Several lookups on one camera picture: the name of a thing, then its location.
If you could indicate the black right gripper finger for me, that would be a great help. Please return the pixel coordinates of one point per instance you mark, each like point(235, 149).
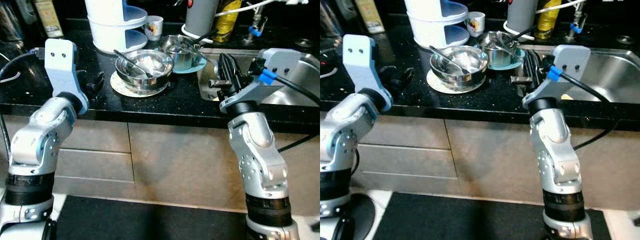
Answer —
point(537, 65)
point(224, 70)
point(526, 67)
point(235, 70)

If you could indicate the lemon print plate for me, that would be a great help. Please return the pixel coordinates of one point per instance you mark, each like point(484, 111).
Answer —
point(117, 87)
point(433, 85)

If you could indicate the steel spoon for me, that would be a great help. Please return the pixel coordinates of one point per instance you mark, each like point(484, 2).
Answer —
point(445, 59)
point(130, 62)

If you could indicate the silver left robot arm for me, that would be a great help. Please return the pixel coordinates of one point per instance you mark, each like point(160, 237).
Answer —
point(345, 135)
point(35, 145)

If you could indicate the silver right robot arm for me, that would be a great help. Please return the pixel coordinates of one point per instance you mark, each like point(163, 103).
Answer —
point(255, 150)
point(552, 145)

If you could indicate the teal plate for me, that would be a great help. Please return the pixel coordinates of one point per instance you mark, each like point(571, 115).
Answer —
point(197, 69)
point(517, 65)

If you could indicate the small steel pot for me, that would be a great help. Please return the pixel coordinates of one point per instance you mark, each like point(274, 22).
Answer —
point(182, 60)
point(500, 56)

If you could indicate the black chopstick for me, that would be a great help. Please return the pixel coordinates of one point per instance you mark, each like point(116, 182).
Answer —
point(525, 34)
point(205, 37)
point(521, 37)
point(201, 41)

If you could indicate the white tiered rack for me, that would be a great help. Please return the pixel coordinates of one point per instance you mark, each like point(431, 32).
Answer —
point(427, 32)
point(107, 35)

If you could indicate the steel faucet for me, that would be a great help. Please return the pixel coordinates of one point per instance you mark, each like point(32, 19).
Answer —
point(256, 31)
point(576, 27)

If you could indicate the yellow liquid bottle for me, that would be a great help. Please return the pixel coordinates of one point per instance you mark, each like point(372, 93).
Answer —
point(547, 20)
point(227, 22)

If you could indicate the grey cabinet drawer front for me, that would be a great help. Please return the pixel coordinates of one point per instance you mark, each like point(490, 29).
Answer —
point(95, 189)
point(405, 184)
point(410, 132)
point(95, 165)
point(405, 161)
point(100, 135)

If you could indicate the steel bowl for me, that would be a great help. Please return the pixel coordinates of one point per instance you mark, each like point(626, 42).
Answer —
point(457, 85)
point(142, 88)
point(470, 59)
point(155, 62)

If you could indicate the grey cylinder appliance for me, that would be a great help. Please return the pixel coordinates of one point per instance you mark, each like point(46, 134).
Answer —
point(200, 17)
point(522, 15)

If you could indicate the white cartoon mug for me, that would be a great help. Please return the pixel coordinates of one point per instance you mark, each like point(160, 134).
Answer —
point(476, 25)
point(155, 29)

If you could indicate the steel drain stopper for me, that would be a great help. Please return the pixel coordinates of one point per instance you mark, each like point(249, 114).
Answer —
point(625, 39)
point(304, 43)

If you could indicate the steel sink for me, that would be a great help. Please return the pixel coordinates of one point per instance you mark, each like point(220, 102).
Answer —
point(312, 80)
point(615, 75)

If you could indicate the grey cabinet door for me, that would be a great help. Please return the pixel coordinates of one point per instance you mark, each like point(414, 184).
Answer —
point(615, 170)
point(305, 175)
point(180, 165)
point(490, 160)

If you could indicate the black steel kettle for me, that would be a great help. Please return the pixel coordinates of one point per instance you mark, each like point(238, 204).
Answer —
point(330, 17)
point(10, 20)

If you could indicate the black round bin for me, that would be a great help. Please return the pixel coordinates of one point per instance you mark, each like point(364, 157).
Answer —
point(362, 220)

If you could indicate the black floor mat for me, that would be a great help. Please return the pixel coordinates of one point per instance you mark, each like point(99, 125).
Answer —
point(475, 220)
point(150, 222)

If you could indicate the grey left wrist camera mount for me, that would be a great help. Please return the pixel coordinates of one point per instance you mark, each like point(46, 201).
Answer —
point(360, 60)
point(60, 65)

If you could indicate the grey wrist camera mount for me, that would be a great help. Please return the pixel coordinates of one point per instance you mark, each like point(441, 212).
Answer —
point(280, 62)
point(360, 60)
point(572, 57)
point(60, 65)

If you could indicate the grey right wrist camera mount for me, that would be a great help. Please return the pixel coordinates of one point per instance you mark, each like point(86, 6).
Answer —
point(280, 62)
point(572, 57)

